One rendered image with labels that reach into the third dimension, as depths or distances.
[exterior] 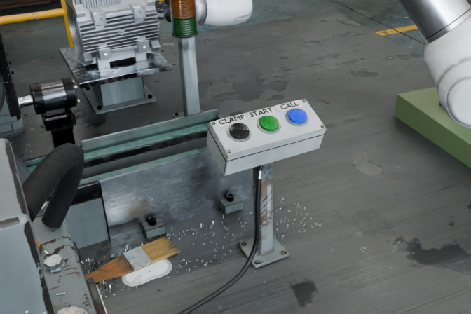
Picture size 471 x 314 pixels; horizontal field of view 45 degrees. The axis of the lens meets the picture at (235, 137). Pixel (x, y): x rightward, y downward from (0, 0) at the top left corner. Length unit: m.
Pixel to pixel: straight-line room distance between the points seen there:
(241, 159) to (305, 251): 0.27
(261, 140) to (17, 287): 0.58
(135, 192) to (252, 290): 0.27
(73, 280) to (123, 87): 1.11
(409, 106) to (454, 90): 0.34
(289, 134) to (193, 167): 0.26
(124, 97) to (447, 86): 0.85
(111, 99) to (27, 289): 1.27
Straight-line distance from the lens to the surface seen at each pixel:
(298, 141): 0.87
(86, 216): 1.05
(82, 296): 0.46
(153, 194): 1.05
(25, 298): 0.32
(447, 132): 1.34
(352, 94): 1.58
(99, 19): 1.42
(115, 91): 1.55
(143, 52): 1.48
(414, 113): 1.42
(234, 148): 0.82
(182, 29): 1.33
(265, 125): 0.85
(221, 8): 1.58
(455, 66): 1.12
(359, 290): 0.97
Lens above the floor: 1.48
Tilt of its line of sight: 30 degrees down
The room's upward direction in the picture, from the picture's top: 2 degrees counter-clockwise
